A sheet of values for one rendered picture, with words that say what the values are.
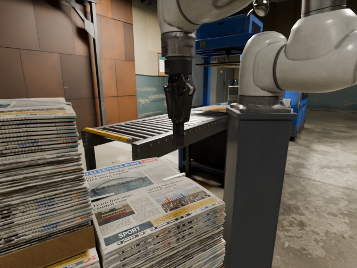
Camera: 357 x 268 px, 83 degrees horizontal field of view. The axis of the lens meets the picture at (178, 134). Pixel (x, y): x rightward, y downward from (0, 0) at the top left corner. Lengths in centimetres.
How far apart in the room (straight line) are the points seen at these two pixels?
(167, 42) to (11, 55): 365
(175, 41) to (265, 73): 35
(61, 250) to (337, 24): 75
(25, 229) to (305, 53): 71
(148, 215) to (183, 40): 41
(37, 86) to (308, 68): 391
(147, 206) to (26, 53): 381
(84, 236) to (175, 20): 47
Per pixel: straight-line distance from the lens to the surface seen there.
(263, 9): 219
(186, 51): 54
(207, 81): 298
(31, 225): 37
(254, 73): 78
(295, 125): 442
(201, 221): 49
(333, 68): 66
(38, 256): 40
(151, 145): 112
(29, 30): 422
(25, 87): 408
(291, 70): 71
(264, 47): 79
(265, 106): 79
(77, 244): 40
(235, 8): 44
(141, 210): 48
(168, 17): 54
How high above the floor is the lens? 110
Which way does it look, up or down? 14 degrees down
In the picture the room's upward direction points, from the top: straight up
